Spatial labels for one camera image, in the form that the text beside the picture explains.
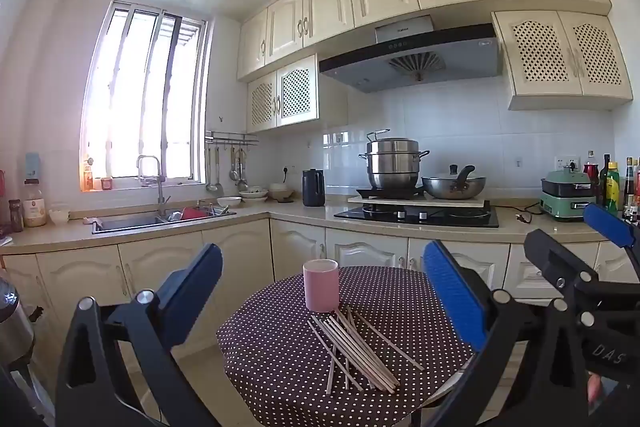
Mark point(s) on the row of condiment bottles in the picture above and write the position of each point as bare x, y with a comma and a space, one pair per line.
612, 192

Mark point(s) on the wall outlet with black plug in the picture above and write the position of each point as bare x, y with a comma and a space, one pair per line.
289, 169

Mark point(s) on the dark pepper grinder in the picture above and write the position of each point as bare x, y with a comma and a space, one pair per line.
16, 217

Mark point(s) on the bunch of wooden chopsticks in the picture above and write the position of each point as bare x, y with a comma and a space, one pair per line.
346, 343

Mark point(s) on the steel kitchen sink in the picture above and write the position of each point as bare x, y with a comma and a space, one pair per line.
130, 223

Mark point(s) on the stack of white bowls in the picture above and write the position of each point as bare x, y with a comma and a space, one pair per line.
281, 193

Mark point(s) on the white wall outlet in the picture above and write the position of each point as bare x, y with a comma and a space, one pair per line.
567, 162

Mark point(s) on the black gas stove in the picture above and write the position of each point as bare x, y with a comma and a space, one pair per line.
450, 218

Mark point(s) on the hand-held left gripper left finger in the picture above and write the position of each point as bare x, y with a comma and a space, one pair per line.
192, 287

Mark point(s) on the small red jar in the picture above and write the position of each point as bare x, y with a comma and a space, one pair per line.
106, 184

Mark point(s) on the light blue box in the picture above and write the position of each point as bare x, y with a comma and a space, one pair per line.
33, 166

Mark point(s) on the steel faucet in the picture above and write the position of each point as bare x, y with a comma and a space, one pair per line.
161, 187

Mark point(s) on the steel slotted spoon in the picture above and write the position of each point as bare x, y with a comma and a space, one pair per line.
233, 174

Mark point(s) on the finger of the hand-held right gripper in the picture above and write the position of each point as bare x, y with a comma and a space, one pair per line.
550, 257
607, 227

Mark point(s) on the grey range hood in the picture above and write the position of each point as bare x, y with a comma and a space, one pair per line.
380, 72

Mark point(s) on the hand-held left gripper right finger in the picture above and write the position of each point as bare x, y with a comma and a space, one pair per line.
455, 297

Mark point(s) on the small cream lattice cabinet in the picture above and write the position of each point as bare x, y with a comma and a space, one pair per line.
295, 92

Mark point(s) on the person's right hand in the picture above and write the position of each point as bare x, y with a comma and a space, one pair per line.
594, 389

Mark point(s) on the large cream lattice cabinet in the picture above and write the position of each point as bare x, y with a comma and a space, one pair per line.
565, 52

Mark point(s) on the steel steamer pot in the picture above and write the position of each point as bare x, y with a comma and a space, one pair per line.
395, 167

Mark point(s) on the brown polka dot tablecloth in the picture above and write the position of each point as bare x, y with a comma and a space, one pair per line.
270, 357

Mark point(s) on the green electric cooker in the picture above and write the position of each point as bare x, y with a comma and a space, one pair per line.
567, 202

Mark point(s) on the beige kitchen countertop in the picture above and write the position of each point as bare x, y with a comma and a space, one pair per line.
300, 213

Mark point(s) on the pink cup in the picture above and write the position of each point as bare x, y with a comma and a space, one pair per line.
321, 289

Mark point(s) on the orange bottle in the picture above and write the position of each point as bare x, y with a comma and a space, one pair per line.
88, 177

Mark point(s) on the steel ladle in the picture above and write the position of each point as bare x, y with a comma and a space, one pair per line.
211, 187

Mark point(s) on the steel appliance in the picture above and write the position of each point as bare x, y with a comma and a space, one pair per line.
12, 322

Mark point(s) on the small clear glass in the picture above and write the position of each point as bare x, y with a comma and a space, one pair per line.
59, 214

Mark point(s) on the kitchen window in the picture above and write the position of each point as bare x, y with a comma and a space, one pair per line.
130, 97

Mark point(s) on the sauce jar with dark lid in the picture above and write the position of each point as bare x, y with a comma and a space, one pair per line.
34, 207

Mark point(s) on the light wooden board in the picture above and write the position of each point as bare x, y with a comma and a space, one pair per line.
425, 202

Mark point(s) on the steel spatula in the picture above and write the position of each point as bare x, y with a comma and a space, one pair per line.
220, 191

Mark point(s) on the red bowl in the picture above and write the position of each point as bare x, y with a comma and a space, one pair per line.
194, 213

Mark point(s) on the white plate with food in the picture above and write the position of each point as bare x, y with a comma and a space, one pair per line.
253, 193

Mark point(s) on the steel utensil rail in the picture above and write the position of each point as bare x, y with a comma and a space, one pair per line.
230, 138

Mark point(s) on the black kettle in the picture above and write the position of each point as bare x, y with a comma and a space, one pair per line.
313, 189

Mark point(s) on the black induction cooker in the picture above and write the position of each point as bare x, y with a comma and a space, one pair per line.
390, 194

